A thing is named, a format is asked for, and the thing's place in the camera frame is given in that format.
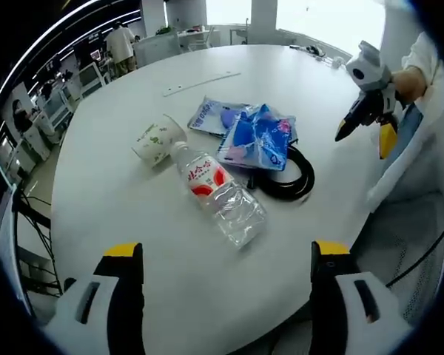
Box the clear plastic water bottle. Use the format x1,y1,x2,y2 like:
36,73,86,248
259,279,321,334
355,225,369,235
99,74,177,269
169,141,268,250

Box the blue plastic bag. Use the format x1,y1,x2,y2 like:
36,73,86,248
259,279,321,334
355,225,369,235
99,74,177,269
216,104,297,172

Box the white round table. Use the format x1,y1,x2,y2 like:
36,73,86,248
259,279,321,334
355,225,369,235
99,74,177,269
50,44,400,355

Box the black cable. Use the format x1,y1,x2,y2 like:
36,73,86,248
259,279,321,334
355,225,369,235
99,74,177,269
246,139,316,203
384,206,444,288

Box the light blue printed plastic packet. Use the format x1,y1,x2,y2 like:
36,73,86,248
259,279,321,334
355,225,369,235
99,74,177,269
187,95,262,138

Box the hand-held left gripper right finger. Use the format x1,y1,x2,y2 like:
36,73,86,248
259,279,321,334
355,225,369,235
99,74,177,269
309,240,415,355

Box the white paper cup green print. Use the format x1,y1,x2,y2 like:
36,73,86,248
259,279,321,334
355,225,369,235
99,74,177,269
131,113,189,169

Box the black metal frame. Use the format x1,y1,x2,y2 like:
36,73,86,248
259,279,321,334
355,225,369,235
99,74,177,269
11,184,64,297

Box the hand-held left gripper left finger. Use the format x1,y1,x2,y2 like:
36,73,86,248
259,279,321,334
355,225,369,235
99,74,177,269
40,242,146,355

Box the small dark items on table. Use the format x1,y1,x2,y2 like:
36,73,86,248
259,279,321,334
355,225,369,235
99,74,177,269
289,44,347,70

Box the person's right hand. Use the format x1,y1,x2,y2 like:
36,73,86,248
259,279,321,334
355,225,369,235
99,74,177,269
390,65,428,101

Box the white flat strip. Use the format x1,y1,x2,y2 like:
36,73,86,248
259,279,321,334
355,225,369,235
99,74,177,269
162,71,242,98

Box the white mesh office chair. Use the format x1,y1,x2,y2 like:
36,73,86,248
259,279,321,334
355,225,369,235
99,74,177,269
349,210,444,328

